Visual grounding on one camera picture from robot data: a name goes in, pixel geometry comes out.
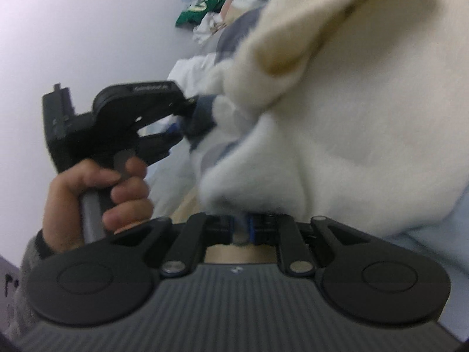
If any patchwork checkered duvet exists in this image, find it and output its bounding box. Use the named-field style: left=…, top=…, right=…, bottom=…
left=147, top=0, right=268, bottom=221

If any person's left hand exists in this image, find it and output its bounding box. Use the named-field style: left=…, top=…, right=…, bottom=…
left=42, top=157, right=153, bottom=253

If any grey knit left sleeve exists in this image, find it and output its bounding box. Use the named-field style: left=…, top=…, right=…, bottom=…
left=4, top=231, right=55, bottom=342

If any white fluffy fleece garment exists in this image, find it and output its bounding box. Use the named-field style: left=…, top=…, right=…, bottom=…
left=181, top=0, right=468, bottom=235

